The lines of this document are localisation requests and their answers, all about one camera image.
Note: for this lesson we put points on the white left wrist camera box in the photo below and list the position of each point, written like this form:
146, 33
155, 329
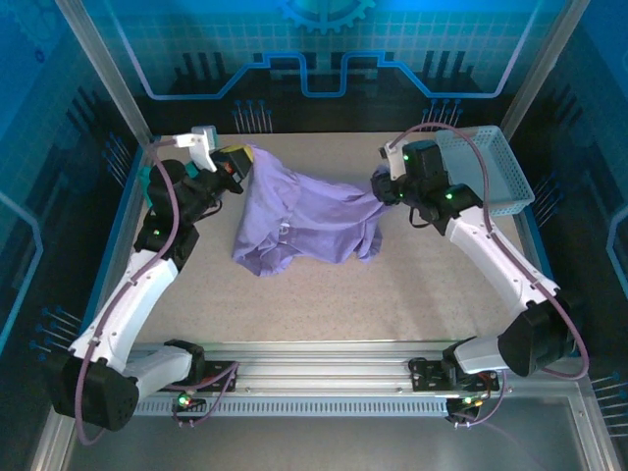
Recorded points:
203, 137

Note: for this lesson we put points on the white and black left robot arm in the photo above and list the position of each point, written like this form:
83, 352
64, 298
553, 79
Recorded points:
127, 304

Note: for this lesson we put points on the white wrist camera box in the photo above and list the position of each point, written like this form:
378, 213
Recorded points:
395, 157
203, 137

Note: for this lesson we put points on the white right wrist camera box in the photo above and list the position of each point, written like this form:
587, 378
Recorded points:
395, 157

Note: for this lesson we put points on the blue table edge strip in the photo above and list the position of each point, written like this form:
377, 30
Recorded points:
121, 221
527, 225

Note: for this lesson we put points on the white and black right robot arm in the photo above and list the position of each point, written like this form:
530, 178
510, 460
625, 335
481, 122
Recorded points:
490, 255

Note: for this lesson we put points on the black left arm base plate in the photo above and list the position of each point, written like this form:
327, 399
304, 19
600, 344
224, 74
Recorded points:
213, 369

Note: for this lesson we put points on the teal folded t-shirt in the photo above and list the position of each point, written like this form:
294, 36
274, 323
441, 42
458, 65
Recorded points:
192, 172

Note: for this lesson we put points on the blue-grey perforated plastic basket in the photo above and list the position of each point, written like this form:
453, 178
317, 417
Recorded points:
505, 167

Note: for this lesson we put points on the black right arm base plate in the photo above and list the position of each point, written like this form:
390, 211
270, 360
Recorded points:
427, 378

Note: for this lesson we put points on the aluminium mounting rail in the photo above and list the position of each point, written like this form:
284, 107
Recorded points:
319, 368

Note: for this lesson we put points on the aluminium frame post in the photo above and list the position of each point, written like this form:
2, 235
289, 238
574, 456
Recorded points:
539, 68
113, 83

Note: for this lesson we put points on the small LED circuit board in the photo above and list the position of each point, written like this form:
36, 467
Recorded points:
185, 400
471, 400

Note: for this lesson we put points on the grey metal panel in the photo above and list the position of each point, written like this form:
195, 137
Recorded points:
319, 441

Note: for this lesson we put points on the purple t-shirt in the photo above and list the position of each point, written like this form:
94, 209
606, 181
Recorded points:
304, 221

